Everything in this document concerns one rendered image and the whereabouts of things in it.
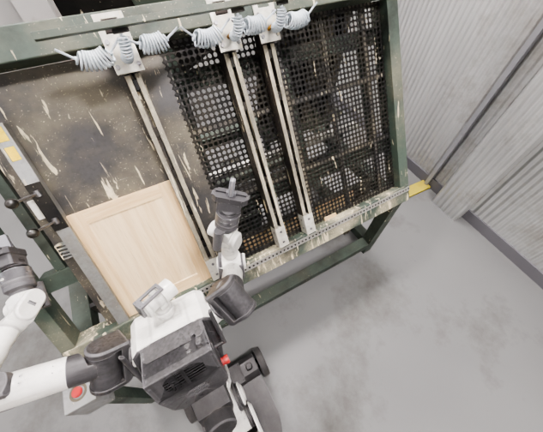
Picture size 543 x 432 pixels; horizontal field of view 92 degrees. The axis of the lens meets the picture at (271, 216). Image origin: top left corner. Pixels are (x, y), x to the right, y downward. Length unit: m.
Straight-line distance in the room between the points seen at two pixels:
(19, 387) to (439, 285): 2.76
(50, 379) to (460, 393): 2.44
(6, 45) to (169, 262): 0.98
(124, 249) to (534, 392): 2.91
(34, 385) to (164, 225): 0.70
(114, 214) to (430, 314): 2.44
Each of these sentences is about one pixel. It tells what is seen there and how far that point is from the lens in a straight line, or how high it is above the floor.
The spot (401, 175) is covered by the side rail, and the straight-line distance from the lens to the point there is 2.03.
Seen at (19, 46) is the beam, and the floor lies 1.88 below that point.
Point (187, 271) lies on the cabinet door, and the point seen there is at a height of 0.97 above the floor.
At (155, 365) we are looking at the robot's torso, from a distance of 0.93.
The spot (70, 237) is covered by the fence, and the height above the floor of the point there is 1.30.
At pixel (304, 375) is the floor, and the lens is 2.30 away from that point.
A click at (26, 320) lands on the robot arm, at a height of 1.37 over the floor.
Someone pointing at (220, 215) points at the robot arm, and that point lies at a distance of 0.93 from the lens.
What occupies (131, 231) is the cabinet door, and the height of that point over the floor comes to 1.22.
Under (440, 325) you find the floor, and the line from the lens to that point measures 2.74.
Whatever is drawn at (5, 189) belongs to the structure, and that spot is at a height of 1.46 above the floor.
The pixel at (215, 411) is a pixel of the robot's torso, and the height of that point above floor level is 1.07.
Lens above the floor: 2.27
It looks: 55 degrees down
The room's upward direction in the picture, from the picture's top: 2 degrees clockwise
